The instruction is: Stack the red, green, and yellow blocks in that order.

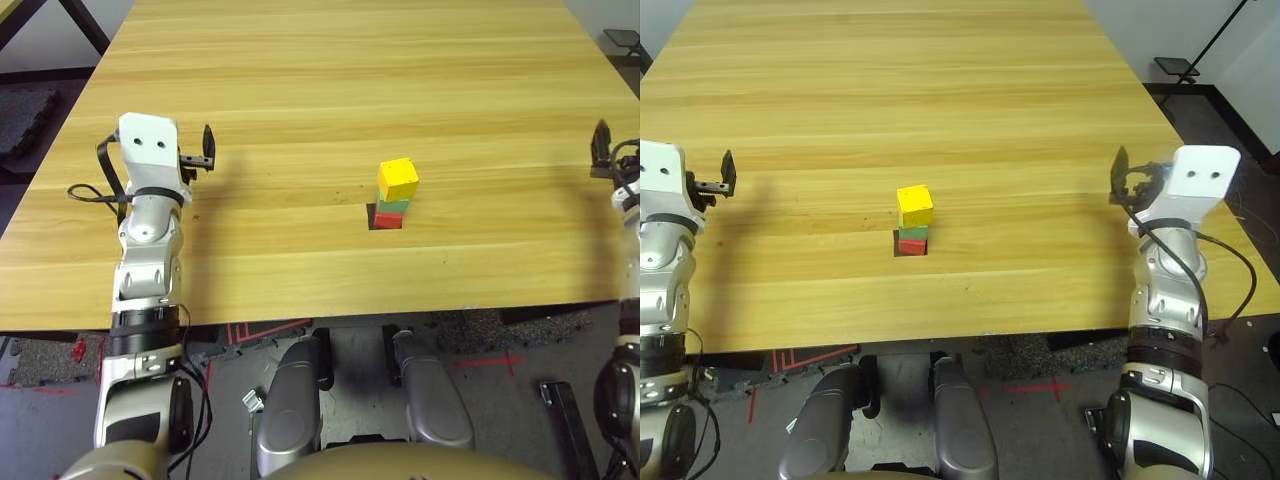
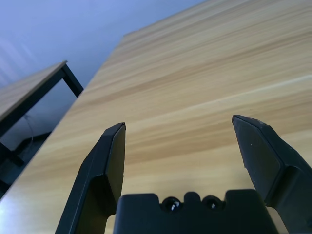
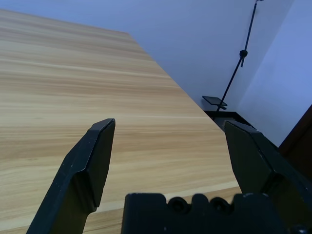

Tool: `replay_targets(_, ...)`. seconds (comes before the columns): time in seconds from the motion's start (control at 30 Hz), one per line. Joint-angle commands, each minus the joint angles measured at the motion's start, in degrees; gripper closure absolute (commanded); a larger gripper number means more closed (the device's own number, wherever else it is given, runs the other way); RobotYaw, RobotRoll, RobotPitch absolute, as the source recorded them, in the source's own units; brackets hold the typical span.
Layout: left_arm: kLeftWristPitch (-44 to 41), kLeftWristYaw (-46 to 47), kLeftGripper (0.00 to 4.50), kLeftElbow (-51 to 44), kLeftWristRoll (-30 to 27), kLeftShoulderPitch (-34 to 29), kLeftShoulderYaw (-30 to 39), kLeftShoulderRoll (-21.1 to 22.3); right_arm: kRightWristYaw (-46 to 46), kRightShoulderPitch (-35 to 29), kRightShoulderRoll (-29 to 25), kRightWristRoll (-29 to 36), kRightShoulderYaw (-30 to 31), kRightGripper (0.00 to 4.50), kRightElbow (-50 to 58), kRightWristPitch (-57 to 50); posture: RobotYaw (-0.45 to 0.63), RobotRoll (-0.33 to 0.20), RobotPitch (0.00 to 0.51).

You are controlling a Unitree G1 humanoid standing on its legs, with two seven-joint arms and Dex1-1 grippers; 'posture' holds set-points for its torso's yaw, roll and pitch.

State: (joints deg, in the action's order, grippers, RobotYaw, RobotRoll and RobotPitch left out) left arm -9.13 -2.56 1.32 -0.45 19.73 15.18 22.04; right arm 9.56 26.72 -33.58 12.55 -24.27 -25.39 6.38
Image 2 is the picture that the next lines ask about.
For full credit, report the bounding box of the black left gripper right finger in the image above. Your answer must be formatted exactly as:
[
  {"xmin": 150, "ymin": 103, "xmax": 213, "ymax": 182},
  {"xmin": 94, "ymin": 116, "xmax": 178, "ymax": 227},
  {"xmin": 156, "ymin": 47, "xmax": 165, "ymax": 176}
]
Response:
[{"xmin": 231, "ymin": 115, "xmax": 312, "ymax": 234}]

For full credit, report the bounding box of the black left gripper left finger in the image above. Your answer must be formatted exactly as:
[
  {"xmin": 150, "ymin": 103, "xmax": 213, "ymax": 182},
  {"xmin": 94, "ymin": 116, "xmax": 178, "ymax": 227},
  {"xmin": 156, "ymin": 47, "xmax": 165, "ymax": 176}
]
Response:
[{"xmin": 55, "ymin": 122, "xmax": 126, "ymax": 234}]

